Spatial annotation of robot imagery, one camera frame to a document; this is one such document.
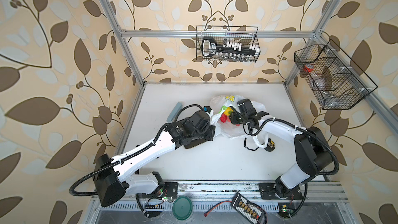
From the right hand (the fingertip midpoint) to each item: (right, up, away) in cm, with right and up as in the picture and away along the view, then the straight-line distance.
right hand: (233, 118), depth 92 cm
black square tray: (-23, -14, -3) cm, 27 cm away
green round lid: (-26, -32, -30) cm, 51 cm away
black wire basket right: (+46, +19, -19) cm, 54 cm away
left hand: (-11, -4, -19) cm, 22 cm away
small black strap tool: (+20, -16, -6) cm, 26 cm away
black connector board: (+2, -38, -24) cm, 45 cm away
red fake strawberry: (-5, -1, +4) cm, 7 cm away
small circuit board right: (+20, -41, -21) cm, 50 cm away
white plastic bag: (-10, +9, -10) cm, 17 cm away
